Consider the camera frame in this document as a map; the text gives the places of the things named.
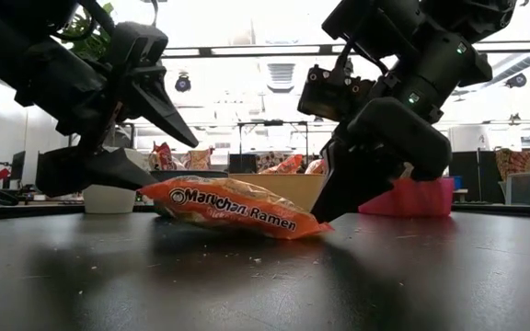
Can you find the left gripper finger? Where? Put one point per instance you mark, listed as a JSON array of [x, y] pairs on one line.
[[159, 110], [85, 170]]

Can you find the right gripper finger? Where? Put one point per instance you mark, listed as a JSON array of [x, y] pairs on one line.
[[352, 184]]

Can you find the orange Maruchan ramen pack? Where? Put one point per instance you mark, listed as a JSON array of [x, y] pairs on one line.
[[285, 164], [314, 167], [228, 207]]

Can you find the red Maruchan ramen pack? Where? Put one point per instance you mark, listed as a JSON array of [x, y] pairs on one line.
[[161, 158], [198, 160]]

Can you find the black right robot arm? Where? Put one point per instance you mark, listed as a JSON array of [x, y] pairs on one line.
[[430, 46]]

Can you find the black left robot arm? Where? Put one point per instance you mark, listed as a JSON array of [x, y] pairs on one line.
[[26, 69]]

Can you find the black ceiling dome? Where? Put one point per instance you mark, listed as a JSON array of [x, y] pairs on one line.
[[182, 84], [516, 80]]

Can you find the white plant pot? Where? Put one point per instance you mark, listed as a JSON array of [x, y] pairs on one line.
[[108, 200]]

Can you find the pink plastic bin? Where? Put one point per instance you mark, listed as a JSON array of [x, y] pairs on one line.
[[412, 200]]

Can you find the green potted plant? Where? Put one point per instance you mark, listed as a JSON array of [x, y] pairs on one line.
[[92, 46]]

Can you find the yellow plastic bin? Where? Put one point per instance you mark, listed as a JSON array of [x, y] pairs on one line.
[[288, 188]]

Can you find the small dark monitor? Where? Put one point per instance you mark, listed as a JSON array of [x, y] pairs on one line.
[[18, 165]]

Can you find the black partition panel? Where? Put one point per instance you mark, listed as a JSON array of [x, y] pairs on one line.
[[472, 174]]

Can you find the orange patterned cloth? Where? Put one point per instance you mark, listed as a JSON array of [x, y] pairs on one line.
[[515, 163]]

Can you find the ceiling air vent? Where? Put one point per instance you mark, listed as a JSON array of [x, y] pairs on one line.
[[281, 73]]

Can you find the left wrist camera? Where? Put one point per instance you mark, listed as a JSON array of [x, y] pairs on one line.
[[138, 46]]

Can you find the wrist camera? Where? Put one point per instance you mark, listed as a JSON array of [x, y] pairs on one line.
[[138, 46], [334, 94]]

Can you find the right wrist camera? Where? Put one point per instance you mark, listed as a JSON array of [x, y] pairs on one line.
[[334, 94]]

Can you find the overhead frame bar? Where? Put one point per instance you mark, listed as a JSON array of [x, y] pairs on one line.
[[246, 48]]

